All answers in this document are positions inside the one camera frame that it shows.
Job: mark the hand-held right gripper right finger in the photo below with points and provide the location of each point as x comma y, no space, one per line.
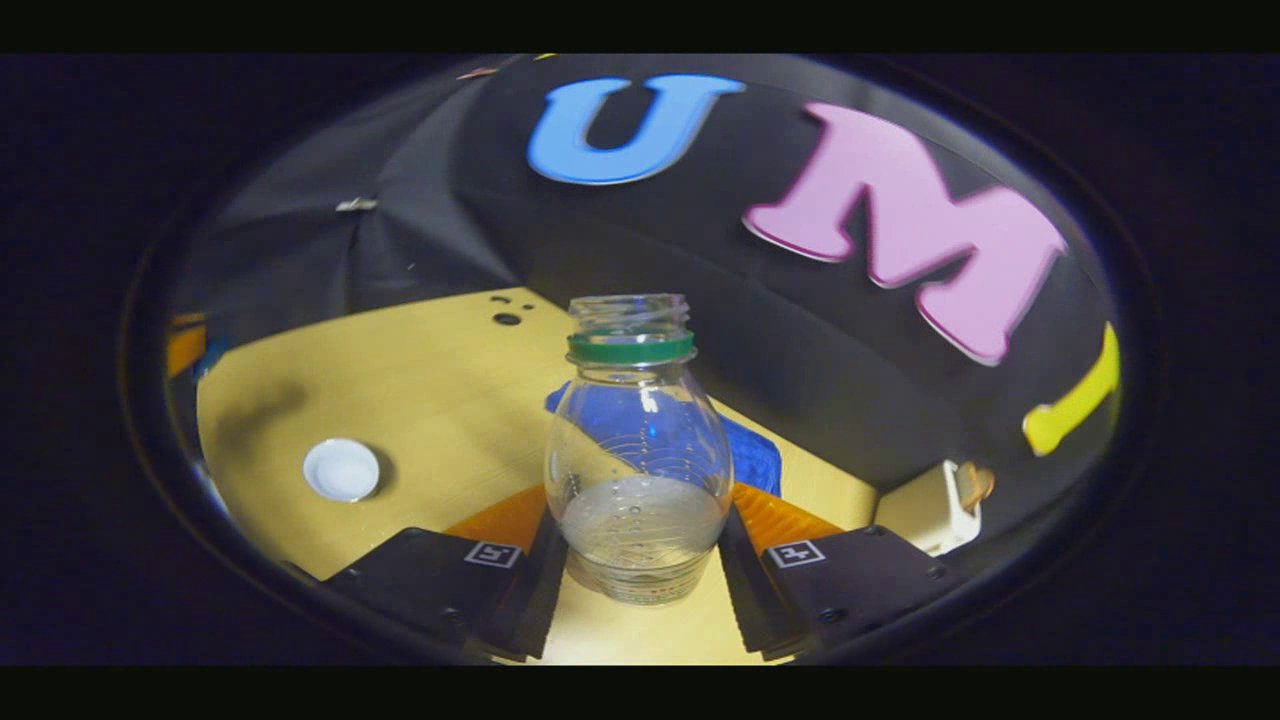
745,600

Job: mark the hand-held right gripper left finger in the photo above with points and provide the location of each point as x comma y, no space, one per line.
530,610

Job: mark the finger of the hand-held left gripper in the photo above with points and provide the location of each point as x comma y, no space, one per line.
186,345

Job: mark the clear plastic water bottle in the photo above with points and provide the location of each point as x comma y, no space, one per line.
640,500

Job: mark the white teacup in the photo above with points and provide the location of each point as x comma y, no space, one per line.
342,470

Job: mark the blue towel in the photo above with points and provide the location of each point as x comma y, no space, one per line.
755,455

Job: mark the white toaster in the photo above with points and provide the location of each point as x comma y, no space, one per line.
925,515

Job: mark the silver metal clip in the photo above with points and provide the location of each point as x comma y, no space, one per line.
355,204

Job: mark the toasted bread slice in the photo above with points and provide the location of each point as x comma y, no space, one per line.
975,485

